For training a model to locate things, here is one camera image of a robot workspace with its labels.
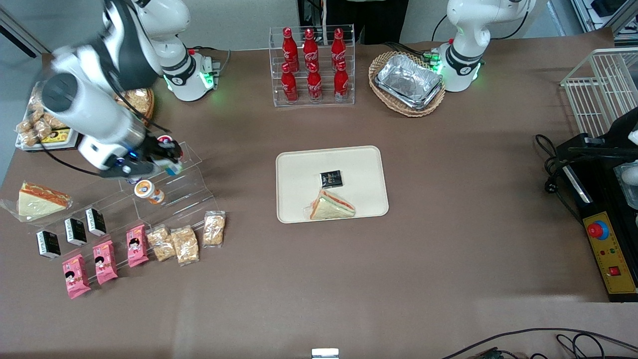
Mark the white rectangular snack tray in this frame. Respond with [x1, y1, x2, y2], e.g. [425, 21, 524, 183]
[14, 82, 81, 152]

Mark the red cola bottle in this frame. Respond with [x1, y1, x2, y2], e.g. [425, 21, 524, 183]
[283, 27, 299, 68]
[303, 28, 319, 68]
[333, 61, 349, 102]
[331, 28, 346, 68]
[281, 62, 299, 104]
[307, 61, 323, 103]

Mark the orange lid gum bottle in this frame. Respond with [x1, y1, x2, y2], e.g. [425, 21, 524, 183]
[134, 180, 165, 205]

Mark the stack of foil trays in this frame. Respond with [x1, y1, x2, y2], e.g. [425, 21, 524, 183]
[375, 54, 444, 110]

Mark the black yellow control box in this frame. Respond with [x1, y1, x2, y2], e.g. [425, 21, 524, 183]
[556, 134, 638, 303]

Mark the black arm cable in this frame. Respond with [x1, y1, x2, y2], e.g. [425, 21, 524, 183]
[41, 47, 167, 178]

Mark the low clear acrylic stand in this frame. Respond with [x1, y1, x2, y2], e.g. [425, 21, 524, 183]
[31, 182, 150, 267]

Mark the beige plastic tray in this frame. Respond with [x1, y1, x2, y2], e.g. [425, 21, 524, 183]
[276, 146, 389, 224]

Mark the small black box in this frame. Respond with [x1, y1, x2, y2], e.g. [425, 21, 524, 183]
[85, 207, 107, 237]
[64, 218, 88, 246]
[36, 230, 61, 259]

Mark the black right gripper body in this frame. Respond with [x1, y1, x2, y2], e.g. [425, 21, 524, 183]
[101, 142, 161, 180]

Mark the black power cable with plug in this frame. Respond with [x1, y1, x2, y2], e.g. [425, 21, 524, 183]
[534, 134, 585, 223]

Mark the black diagonal stand bar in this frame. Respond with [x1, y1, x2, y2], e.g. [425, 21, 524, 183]
[0, 9, 51, 58]

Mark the red emergency stop button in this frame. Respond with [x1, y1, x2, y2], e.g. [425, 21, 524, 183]
[587, 219, 610, 241]

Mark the wrapped triangle sandwich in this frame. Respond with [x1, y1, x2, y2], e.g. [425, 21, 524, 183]
[304, 188, 356, 221]
[0, 181, 74, 222]

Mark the light wicker basket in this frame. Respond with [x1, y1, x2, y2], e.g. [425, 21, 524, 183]
[368, 51, 446, 118]

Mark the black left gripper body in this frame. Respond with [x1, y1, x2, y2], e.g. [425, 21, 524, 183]
[568, 107, 638, 161]

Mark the clear bag of nut snack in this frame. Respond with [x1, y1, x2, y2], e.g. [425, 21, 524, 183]
[170, 225, 200, 267]
[147, 225, 176, 263]
[202, 211, 226, 248]

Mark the pink snack pack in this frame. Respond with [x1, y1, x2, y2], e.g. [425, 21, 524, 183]
[62, 254, 92, 300]
[126, 224, 150, 268]
[93, 240, 119, 285]

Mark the brown wicker basket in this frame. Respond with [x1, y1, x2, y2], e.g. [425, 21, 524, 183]
[115, 87, 155, 128]

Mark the gray base connector cable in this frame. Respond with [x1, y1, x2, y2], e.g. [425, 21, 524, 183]
[187, 46, 233, 76]

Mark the clear acrylic tiered stand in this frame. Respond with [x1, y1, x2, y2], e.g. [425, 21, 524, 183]
[117, 141, 220, 226]

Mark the clear bag of crackers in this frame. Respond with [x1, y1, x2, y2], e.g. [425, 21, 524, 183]
[16, 117, 53, 148]
[120, 90, 151, 116]

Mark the long black floor cable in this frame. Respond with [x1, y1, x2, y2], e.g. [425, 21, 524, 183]
[441, 328, 638, 359]

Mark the white wire basket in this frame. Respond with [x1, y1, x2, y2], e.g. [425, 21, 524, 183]
[561, 47, 638, 138]

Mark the looped black floor cable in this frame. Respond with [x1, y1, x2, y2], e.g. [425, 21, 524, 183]
[556, 333, 607, 359]

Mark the metal shelf frame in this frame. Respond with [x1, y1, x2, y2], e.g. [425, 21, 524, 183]
[571, 0, 638, 48]

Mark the clear acrylic bottle rack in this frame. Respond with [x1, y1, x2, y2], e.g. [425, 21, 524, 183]
[268, 25, 355, 108]

